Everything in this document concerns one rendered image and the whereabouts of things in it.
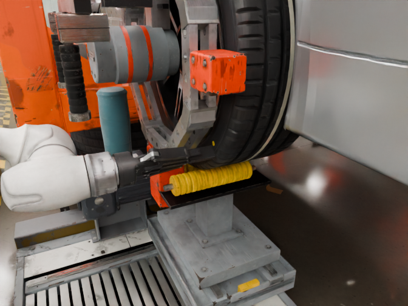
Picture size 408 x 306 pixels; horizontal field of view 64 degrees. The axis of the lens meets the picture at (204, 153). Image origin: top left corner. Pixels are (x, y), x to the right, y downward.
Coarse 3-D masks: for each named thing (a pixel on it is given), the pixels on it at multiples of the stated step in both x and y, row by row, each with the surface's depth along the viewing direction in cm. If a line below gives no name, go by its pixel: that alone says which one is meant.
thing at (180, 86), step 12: (216, 0) 66; (180, 24) 90; (180, 36) 93; (180, 48) 96; (180, 60) 96; (180, 72) 96; (168, 84) 112; (180, 84) 97; (168, 96) 111; (180, 96) 99; (216, 96) 117; (168, 108) 108; (180, 108) 102
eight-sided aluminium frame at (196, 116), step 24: (192, 0) 60; (192, 24) 60; (216, 24) 62; (192, 48) 62; (216, 48) 64; (192, 96) 66; (144, 120) 103; (192, 120) 68; (168, 144) 84; (192, 144) 80
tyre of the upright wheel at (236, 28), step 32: (224, 0) 63; (256, 0) 60; (224, 32) 65; (256, 32) 61; (288, 32) 64; (256, 64) 63; (288, 64) 66; (224, 96) 70; (256, 96) 66; (288, 96) 70; (224, 128) 72; (256, 128) 72; (224, 160) 80
